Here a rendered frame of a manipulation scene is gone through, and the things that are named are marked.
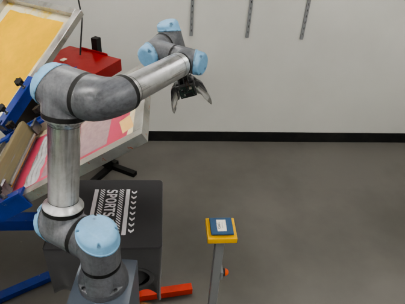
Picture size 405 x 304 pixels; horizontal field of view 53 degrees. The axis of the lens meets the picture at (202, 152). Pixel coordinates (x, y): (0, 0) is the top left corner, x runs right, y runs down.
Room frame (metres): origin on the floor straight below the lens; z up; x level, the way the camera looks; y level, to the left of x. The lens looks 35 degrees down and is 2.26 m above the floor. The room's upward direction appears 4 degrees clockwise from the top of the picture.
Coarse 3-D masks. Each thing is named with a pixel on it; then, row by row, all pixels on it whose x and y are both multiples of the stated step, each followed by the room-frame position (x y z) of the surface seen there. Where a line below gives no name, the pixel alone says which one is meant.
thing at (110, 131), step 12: (120, 120) 1.30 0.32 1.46; (96, 132) 1.30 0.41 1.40; (108, 132) 1.25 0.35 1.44; (120, 132) 1.21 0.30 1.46; (84, 144) 1.25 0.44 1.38; (96, 144) 1.21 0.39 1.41; (108, 144) 1.17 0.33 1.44; (84, 156) 1.16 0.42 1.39; (24, 168) 1.29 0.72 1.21; (24, 180) 1.19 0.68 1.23
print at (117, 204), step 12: (96, 192) 1.46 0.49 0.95; (108, 192) 1.46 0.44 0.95; (120, 192) 1.47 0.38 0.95; (132, 192) 1.48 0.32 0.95; (96, 204) 1.38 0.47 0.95; (108, 204) 1.38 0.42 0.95; (120, 204) 1.39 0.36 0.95; (132, 204) 1.39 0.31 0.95; (108, 216) 1.31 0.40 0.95; (120, 216) 1.31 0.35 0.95; (132, 216) 1.32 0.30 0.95; (120, 228) 1.24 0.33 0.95; (132, 228) 1.24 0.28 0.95
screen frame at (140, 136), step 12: (144, 108) 1.24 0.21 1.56; (144, 120) 1.16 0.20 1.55; (144, 132) 1.10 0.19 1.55; (120, 144) 1.07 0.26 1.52; (132, 144) 1.07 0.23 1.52; (96, 156) 1.06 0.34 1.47; (108, 156) 1.06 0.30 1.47; (84, 168) 1.05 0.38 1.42; (24, 192) 1.04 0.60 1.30; (36, 192) 1.03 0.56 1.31
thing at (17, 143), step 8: (16, 128) 1.45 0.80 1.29; (24, 128) 1.46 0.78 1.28; (16, 136) 1.38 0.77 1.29; (24, 136) 1.42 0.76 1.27; (8, 144) 1.32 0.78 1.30; (16, 144) 1.35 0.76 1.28; (24, 144) 1.38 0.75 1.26; (8, 152) 1.28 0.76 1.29; (16, 152) 1.31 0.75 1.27; (0, 160) 1.21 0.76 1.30; (8, 160) 1.24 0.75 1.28; (16, 160) 1.27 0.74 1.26; (0, 168) 1.17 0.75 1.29; (8, 168) 1.21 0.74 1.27; (0, 176) 1.14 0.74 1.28; (8, 176) 1.17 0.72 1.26; (0, 184) 1.11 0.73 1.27
